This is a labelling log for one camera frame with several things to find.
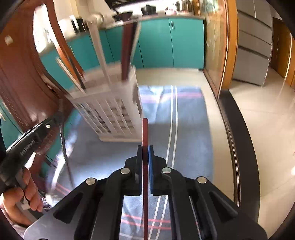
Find dark red chopstick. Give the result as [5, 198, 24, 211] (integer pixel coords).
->
[142, 118, 148, 240]

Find dark brown chopstick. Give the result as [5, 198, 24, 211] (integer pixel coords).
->
[59, 122, 75, 189]

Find white plastic utensil basket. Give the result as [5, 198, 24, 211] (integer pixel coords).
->
[67, 62, 143, 142]

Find beige chopstick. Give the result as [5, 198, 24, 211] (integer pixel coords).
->
[55, 57, 84, 92]

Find thin black chopstick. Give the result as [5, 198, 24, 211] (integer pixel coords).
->
[69, 58, 86, 90]

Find cream chopstick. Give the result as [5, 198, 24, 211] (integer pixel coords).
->
[87, 21, 111, 83]

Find white chopstick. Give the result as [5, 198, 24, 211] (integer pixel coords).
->
[129, 21, 141, 64]

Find person's left hand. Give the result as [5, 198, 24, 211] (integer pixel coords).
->
[1, 167, 44, 227]

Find blue plaid cloth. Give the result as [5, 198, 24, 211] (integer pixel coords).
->
[43, 84, 215, 240]

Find black wok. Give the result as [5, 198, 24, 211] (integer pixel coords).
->
[112, 11, 133, 21]

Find silver refrigerator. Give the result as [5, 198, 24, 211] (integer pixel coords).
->
[233, 0, 273, 86]

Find black cooking pot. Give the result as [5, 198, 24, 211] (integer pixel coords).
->
[140, 4, 157, 16]

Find glass sliding door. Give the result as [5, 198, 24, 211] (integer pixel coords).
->
[192, 0, 239, 99]

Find steel stock pot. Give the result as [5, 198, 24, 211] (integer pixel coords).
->
[175, 0, 193, 12]

